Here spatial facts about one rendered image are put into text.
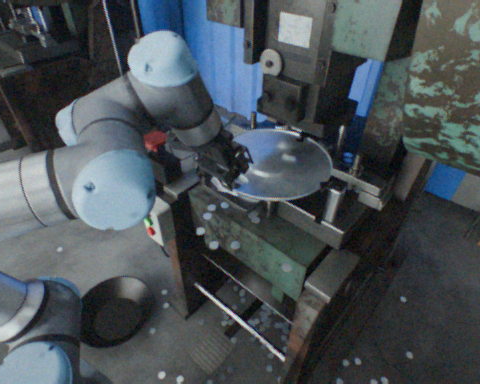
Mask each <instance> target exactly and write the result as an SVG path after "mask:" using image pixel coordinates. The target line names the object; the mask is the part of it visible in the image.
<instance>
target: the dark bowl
mask: <svg viewBox="0 0 480 384"><path fill-rule="evenodd" d="M81 302H82V312H81V325H80V342H81V343H83V344H84V345H86V346H90V347H92V348H95V349H108V348H112V347H115V346H118V345H122V344H123V343H125V342H126V341H129V340H130V339H131V338H133V337H134V336H136V334H138V333H139V332H140V331H141V330H142V329H143V327H144V326H145V325H146V323H147V321H148V320H149V318H150V316H151V313H152V309H153V305H154V299H153V295H152V292H151V289H150V288H149V287H148V285H147V284H146V283H145V282H143V281H142V280H141V279H139V278H135V277H132V276H116V277H113V278H109V279H106V280H104V281H102V282H100V283H98V284H96V285H95V286H93V287H92V288H91V289H90V290H88V292H87V293H85V294H84V296H83V297H81Z"/></svg>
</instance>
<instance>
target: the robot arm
mask: <svg viewBox="0 0 480 384"><path fill-rule="evenodd" d="M128 62H129V67H130V68H131V70H130V71H129V72H127V74H124V75H123V76H122V77H119V78H118V79H116V80H115V81H112V82H111V83H109V84H106V85H105V86H104V87H101V88H99V89H98V90H96V91H94V92H92V93H91V94H87V96H85V97H80V98H78V99H77V100H75V101H73V103H72V104H70V106H68V107H66V108H64V109H63V110H62V111H59V113H58V114H57V116H56V126H57V127H58V128H59V133H60V136H61V137H62V139H63V141H64V142H65V143H66V144H67V146H65V147H62V148H60V149H52V150H48V151H44V152H37V153H34V154H30V155H23V156H20V157H16V158H12V159H5V160H2V161H0V240H2V239H8V238H11V237H13V236H16V235H22V234H25V233H28V232H34V231H37V230H39V229H42V228H48V227H51V226H54V225H60V224H63V223H65V222H68V221H74V220H76V219H78V218H82V220H83V221H85V223H87V224H89V225H91V226H93V227H94V228H98V229H101V230H106V229H115V230H117V231H118V230H123V229H126V228H128V227H133V226H135V225H136V224H139V223H140V222H141V221H143V220H144V219H145V218H146V217H147V216H148V215H149V214H150V213H151V211H152V208H153V207H154V205H155V203H156V185H155V173H154V169H153V167H152V164H151V162H150V161H149V155H148V152H147V149H146V146H145V139H144V136H143V133H145V132H147V131H148V130H152V129H153V128H154V127H157V126H158V125H159V124H160V123H162V122H164V121H165V120H166V121H167V122H168V124H169V126H170V127H171V128H172V130H171V131H170V133H169V135H168V137H167V139H166V140H165V142H166V143H167V144H169V146H170V147H172V149H174V150H179V151H190V152H195V153H196V155H195V156H194V157H193V167H194V168H195V169H196V173H195V175H196V176H197V178H198V180H199V181H200V183H201V184H203V185H205V186H206V187H213V188H214V189H216V190H217V191H223V192H228V193H229V194H233V195H235V196H238V194H237V193H236V191H233V189H234V186H235V181H236V180H238V181H243V182H248V181H249V180H248V178H246V177H245V175H242V174H246V172H247V171H248V170H249V168H250V167H249V163H251V164H252V165H253V164H254V162H253V161H252V157H251V155H250V153H249V149H248V148H247V147H246V146H245V145H241V144H239V143H238V142H236V141H232V140H233V138H234V137H233V135H232V132H230V131H227V130H225V129H224V126H223V124H222V120H221V117H220V115H219V112H218V110H217V108H216V105H215V104H214V102H213V100H212V97H211V95H210V93H209V90H208V88H207V86H206V85H205V81H204V79H203V78H202V75H201V72H200V71H199V67H198V63H197V61H195V59H194V57H193V56H192V54H191V52H190V50H189V49H188V46H187V44H186V43H185V41H184V39H182V38H181V36H179V35H177V34H176V33H174V32H169V31H160V32H153V33H151V34H149V35H146V36H145V37H143V38H141V39H140V41H139V44H137V45H135V46H133V47H132V49H131V51H130V53H129V58H128ZM245 151H246V152H247V154H248V156H249V158H246V156H245V155H244V153H245ZM248 162H249V163H248ZM81 312H82V302H81V293H80V291H79V290H78V288H77V286H76V285H75V284H74V283H72V282H71V281H70V280H67V279H65V278H63V277H59V276H55V278H51V277H50V276H45V277H38V278H28V279H26V280H24V281H20V280H19V279H17V278H16V277H12V276H10V275H8V274H5V273H4V272H2V271H1V270H0V342H2V343H4V344H8V345H9V346H10V348H9V353H8V355H7V357H6V358H5V359H4V362H3V364H2V366H0V384H100V382H97V381H96V380H94V379H93V378H85V377H82V375H81V374H80V325H81Z"/></svg>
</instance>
